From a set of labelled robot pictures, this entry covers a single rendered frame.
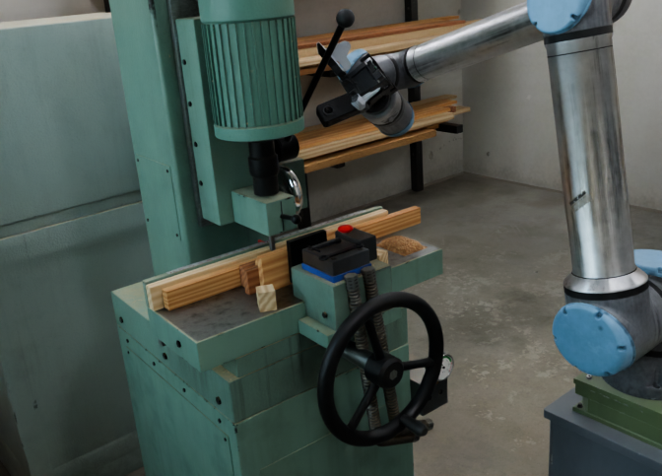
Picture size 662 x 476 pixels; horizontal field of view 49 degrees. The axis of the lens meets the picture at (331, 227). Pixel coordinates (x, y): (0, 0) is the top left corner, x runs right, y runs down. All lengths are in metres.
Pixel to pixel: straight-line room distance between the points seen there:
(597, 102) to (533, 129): 3.72
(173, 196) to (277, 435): 0.55
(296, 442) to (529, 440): 1.20
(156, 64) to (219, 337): 0.58
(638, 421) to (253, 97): 0.99
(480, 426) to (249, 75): 1.63
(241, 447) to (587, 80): 0.91
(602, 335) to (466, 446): 1.19
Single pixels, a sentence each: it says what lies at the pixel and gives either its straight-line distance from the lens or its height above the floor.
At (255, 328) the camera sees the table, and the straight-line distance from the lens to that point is 1.35.
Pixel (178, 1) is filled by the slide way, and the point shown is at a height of 1.45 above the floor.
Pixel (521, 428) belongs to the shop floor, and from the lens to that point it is 2.61.
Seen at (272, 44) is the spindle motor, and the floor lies 1.37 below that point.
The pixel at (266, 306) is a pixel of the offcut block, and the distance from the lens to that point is 1.37.
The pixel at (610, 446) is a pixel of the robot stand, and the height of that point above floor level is 0.53.
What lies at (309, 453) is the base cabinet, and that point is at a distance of 1.55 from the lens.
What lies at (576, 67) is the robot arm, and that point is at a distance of 1.34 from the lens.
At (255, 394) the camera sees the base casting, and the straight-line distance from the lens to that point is 1.41.
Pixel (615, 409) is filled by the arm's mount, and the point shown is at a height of 0.60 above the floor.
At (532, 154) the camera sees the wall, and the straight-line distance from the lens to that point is 5.10.
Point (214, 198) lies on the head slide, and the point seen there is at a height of 1.06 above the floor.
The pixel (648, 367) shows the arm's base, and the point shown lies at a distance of 1.62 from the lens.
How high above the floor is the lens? 1.49
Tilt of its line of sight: 19 degrees down
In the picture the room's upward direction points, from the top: 4 degrees counter-clockwise
